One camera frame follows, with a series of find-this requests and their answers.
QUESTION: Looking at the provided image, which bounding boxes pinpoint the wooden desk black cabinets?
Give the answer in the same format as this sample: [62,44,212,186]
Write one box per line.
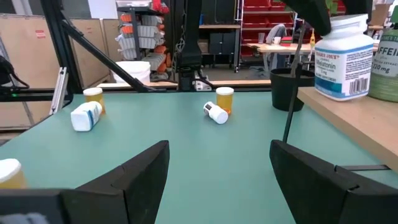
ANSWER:
[198,24,242,68]

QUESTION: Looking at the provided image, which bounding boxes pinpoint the red bin shelving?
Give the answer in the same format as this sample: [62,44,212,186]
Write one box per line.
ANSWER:
[238,0,346,57]

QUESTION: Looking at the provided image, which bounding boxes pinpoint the rack with orange white bins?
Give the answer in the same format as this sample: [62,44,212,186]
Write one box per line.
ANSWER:
[114,0,171,82]

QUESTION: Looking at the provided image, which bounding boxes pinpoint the black aluminium table frame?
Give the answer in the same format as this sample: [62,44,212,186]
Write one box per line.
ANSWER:
[0,0,273,102]

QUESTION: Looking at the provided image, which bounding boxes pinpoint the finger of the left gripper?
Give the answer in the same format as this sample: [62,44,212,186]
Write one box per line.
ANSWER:
[281,0,332,37]
[341,0,374,16]

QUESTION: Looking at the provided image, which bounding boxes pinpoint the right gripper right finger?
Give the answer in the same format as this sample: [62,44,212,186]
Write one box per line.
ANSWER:
[269,139,398,224]

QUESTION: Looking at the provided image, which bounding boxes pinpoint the small white pill bottle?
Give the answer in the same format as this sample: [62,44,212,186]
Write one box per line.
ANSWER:
[203,101,229,125]

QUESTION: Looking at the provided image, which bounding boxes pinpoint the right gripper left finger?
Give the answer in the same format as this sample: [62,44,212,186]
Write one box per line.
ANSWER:
[0,140,170,224]

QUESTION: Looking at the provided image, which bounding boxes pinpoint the green potted plant black pot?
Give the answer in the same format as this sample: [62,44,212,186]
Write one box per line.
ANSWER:
[269,18,317,112]

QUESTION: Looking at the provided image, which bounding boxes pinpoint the white melatonin bottle blue label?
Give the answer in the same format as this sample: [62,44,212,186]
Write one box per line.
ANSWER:
[313,14,374,102]
[70,101,103,133]

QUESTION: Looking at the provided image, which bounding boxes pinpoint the light wood table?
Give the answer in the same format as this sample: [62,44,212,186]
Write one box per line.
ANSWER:
[247,42,315,73]

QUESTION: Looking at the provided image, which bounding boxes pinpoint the large cardboard boxes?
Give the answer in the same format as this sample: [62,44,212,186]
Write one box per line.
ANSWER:
[0,14,124,129]

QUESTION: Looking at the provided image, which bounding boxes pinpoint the wooden shelf black legs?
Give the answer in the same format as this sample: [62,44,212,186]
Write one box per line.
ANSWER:
[281,62,398,172]

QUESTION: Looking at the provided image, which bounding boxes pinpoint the green-capped caffeine supplement bottle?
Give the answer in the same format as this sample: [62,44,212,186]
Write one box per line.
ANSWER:
[368,12,398,103]

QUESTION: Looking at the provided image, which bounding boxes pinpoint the green table mat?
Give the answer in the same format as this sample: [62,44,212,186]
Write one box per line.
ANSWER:
[0,90,398,224]

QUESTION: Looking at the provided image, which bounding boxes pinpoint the white plastic bucket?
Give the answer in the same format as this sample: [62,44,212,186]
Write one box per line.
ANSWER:
[111,60,152,85]

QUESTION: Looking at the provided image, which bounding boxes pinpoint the chair with grey jacket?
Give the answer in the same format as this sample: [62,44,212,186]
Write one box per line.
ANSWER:
[266,24,287,71]

